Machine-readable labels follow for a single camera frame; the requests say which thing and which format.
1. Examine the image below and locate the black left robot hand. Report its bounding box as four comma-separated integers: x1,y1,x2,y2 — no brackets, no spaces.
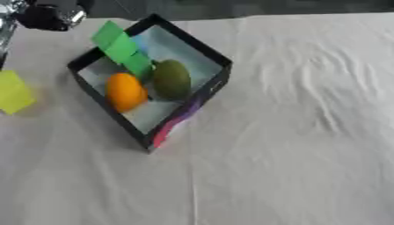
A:
13,0,98,32

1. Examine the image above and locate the black box with white inside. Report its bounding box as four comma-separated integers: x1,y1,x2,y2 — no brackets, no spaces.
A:
66,12,234,155

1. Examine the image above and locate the green stepped block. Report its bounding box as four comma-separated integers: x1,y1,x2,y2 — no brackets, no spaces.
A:
89,19,154,81

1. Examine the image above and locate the yellow-green block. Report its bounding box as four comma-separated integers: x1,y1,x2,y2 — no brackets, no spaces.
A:
0,69,37,115

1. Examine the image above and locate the light blue block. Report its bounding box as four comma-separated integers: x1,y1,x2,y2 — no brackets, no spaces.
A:
129,34,151,57

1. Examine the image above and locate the orange toy mango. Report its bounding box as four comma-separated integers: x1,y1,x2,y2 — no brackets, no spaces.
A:
105,72,151,113

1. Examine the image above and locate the green toy mango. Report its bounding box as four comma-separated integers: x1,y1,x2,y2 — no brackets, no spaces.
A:
150,59,193,102

